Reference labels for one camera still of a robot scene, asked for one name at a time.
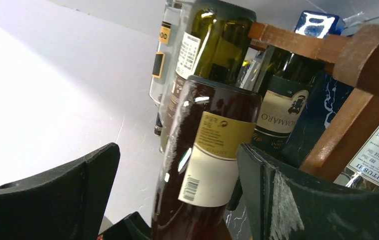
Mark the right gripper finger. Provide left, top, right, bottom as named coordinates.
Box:
left=236, top=143, right=379, bottom=240

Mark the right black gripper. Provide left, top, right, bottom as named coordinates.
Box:
left=0, top=143, right=152, bottom=240

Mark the dark red wine bottle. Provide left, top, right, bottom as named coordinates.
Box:
left=151, top=75, right=262, bottom=240

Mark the green wine bottle brown label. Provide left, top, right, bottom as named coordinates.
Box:
left=159, top=0, right=257, bottom=153

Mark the dark bottle cream label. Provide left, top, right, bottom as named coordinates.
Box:
left=251, top=46, right=325, bottom=156

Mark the brown wooden wine rack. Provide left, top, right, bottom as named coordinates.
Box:
left=248, top=22, right=379, bottom=182

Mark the clear bottle gold label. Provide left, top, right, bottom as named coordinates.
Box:
left=148, top=0, right=184, bottom=137

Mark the blue patterned bottle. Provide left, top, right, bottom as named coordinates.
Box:
left=294, top=10, right=346, bottom=39

